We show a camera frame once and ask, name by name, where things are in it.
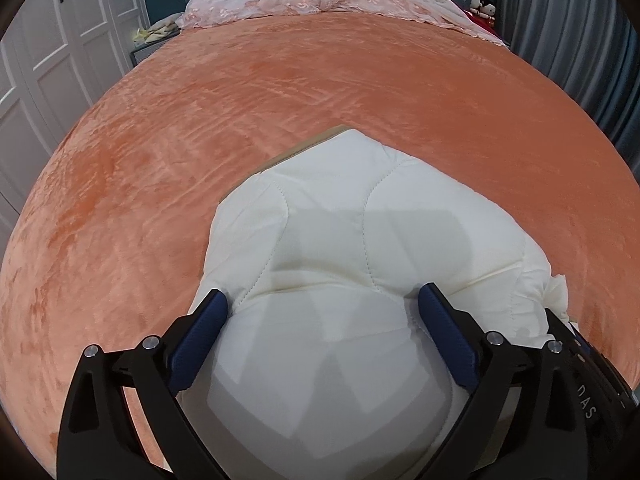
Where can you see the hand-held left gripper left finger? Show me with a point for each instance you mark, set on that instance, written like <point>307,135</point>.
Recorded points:
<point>197,340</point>

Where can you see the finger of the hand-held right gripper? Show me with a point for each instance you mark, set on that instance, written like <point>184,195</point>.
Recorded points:
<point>557,322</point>

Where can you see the small doll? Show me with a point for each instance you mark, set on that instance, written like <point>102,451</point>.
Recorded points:
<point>481,9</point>

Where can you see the orange plush blanket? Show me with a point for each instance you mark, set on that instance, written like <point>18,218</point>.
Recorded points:
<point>250,110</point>

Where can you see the grey nightstand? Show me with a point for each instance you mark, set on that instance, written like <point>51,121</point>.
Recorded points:
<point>150,50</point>

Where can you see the white wardrobe doors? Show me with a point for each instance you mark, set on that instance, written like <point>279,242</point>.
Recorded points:
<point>45,60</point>

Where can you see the cream shirt with tan collar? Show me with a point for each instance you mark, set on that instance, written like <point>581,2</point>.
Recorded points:
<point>350,270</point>

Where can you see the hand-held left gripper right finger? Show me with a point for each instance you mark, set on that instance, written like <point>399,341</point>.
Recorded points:
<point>445,335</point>

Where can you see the grey curtain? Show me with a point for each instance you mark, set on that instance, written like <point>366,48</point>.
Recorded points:
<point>565,35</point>

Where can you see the pale yellow cloth bundle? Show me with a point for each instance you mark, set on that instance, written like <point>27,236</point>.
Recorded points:
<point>155,31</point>

